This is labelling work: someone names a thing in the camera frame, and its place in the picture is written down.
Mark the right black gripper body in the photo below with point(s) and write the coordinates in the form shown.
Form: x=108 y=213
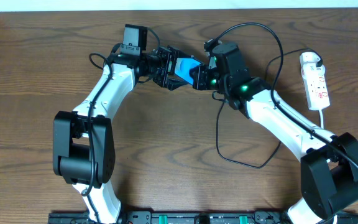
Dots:
x=202 y=77

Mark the blue Galaxy smartphone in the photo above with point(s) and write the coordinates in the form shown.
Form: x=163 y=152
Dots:
x=183 y=67

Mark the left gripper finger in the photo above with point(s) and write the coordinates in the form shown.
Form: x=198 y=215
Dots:
x=173 y=84
x=177 y=53

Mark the white power strip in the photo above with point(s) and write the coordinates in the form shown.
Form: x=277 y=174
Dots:
x=315 y=88

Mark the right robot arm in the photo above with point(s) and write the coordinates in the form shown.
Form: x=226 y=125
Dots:
x=329 y=163

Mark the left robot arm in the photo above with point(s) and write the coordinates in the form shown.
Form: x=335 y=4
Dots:
x=83 y=144

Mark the white USB charger plug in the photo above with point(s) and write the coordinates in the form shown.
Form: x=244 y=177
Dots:
x=310 y=70

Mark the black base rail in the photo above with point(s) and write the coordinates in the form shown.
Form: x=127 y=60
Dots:
x=145 y=217

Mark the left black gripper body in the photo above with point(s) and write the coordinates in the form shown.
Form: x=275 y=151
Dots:
x=168 y=66

